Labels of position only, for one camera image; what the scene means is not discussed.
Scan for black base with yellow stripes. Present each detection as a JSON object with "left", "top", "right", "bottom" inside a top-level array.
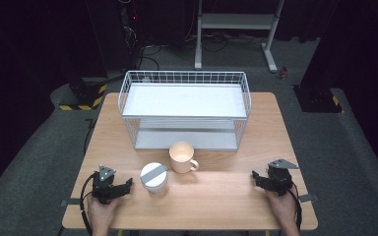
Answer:
[
  {"left": 292, "top": 85, "right": 346, "bottom": 114},
  {"left": 58, "top": 77, "right": 108, "bottom": 112}
]

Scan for black cable beside table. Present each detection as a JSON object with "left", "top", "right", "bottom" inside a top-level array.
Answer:
[{"left": 83, "top": 117, "right": 98, "bottom": 155}]

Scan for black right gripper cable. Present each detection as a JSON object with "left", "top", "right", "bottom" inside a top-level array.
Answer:
[{"left": 286, "top": 182, "right": 304, "bottom": 231}]

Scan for person's left hand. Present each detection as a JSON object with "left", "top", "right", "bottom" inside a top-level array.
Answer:
[{"left": 87, "top": 193, "right": 121, "bottom": 230}]

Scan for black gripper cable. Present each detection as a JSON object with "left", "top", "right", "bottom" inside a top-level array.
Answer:
[
  {"left": 79, "top": 172, "right": 96, "bottom": 236},
  {"left": 286, "top": 182, "right": 304, "bottom": 231}
]

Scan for black floor cables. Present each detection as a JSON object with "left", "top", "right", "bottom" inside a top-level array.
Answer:
[{"left": 141, "top": 30, "right": 268, "bottom": 72}]

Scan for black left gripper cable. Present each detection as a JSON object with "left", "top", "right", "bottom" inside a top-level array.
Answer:
[{"left": 79, "top": 172, "right": 96, "bottom": 236}]

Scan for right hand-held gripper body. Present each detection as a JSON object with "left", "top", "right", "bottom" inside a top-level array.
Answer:
[{"left": 265, "top": 158, "right": 299, "bottom": 197}]

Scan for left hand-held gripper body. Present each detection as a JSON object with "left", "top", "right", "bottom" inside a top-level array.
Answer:
[{"left": 92, "top": 164, "right": 121, "bottom": 205}]

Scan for grey tape strip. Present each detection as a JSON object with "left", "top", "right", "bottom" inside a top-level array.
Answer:
[
  {"left": 59, "top": 198, "right": 83, "bottom": 207},
  {"left": 297, "top": 194, "right": 320, "bottom": 204}
]

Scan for cream mug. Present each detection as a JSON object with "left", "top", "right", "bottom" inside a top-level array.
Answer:
[{"left": 168, "top": 141, "right": 200, "bottom": 174}]

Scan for person's right hand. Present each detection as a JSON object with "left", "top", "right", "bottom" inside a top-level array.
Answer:
[{"left": 264, "top": 188, "right": 298, "bottom": 228}]

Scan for black equipment rack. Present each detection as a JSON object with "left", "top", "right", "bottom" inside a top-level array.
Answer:
[{"left": 116, "top": 0, "right": 146, "bottom": 71}]

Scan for white wire shelf rack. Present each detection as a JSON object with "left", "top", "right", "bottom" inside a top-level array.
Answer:
[{"left": 117, "top": 70, "right": 253, "bottom": 151}]

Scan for white metal stand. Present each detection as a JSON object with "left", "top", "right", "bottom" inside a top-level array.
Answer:
[{"left": 194, "top": 0, "right": 285, "bottom": 74}]

